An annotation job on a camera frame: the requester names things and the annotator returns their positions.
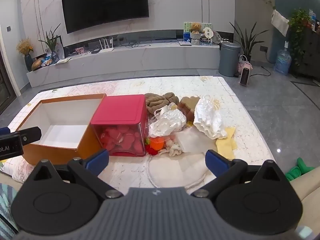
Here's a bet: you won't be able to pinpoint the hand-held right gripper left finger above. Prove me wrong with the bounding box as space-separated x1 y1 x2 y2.
24 149 123 200

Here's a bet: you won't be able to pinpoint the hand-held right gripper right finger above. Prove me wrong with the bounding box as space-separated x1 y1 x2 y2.
191 149 290 198

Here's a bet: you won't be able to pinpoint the yellow cloth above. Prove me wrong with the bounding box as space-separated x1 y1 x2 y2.
215 126 237 159

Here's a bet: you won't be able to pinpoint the orange cardboard box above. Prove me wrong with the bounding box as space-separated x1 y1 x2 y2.
15 94 107 166

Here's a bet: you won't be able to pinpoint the white satin cloth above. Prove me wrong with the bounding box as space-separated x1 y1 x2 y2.
193 95 228 140

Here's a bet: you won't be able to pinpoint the red storage box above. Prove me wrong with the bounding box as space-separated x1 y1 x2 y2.
90 94 148 157

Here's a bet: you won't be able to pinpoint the white plastic bag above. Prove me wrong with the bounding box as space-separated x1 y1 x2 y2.
149 106 187 138

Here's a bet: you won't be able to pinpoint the brown sponge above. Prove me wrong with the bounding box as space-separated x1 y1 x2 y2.
177 96 200 123

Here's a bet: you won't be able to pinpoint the folded white tissue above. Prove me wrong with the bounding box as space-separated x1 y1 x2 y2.
175 130 218 153

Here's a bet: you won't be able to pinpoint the red knitted strawberry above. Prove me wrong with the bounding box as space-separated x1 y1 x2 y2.
144 138 158 155

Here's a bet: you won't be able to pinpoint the blue patterned cushion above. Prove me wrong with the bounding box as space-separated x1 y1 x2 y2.
0 183 19 235

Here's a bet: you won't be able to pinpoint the orange knitted ball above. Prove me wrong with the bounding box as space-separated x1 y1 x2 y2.
149 136 166 150

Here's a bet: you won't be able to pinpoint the vase with yellow flowers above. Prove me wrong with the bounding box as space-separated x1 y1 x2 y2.
16 38 34 72

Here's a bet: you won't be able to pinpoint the green slippers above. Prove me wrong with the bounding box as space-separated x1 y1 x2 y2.
285 157 315 182

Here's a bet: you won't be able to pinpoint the brown knitted cloth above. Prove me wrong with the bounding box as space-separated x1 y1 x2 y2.
144 92 179 117

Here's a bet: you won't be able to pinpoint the pink white space heater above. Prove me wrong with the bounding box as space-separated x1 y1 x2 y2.
239 64 253 87

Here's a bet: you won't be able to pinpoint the small green potted plant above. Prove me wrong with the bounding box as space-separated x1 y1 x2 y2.
38 24 62 60

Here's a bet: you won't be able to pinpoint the cream sofa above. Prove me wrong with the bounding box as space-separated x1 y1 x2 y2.
290 166 320 240

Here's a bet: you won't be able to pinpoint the grey trash bin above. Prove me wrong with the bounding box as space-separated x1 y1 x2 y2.
219 42 242 77

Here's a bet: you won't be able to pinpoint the small pink bag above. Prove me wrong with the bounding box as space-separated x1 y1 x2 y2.
237 54 250 67

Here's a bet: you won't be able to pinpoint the white television bench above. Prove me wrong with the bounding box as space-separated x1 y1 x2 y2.
26 41 222 88

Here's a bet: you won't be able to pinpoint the white router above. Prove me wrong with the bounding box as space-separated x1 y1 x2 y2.
98 37 115 54

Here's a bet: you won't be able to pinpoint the blue water jug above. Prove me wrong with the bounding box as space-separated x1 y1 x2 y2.
274 49 292 76

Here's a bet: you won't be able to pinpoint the long-leaf potted plant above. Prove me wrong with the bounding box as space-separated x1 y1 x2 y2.
229 21 269 63

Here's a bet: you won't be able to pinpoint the white round hand fan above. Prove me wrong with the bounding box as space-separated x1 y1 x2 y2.
204 27 214 46

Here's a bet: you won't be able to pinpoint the brown teddy bear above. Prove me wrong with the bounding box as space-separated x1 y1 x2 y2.
189 22 203 46

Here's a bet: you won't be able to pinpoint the green picture board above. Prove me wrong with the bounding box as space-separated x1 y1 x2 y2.
184 22 212 43

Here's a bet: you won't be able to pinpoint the dark cabinet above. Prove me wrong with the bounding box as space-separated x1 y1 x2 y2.
285 26 320 82

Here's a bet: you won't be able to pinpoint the white hanging cloth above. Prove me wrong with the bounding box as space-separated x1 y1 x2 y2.
271 9 290 37

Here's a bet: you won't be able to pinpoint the bushy green potted plant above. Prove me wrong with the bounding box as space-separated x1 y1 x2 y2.
287 9 312 65

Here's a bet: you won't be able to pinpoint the black power cable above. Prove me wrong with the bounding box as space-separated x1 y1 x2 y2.
250 66 272 77

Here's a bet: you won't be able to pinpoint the black wall television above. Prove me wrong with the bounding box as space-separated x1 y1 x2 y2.
61 0 150 34

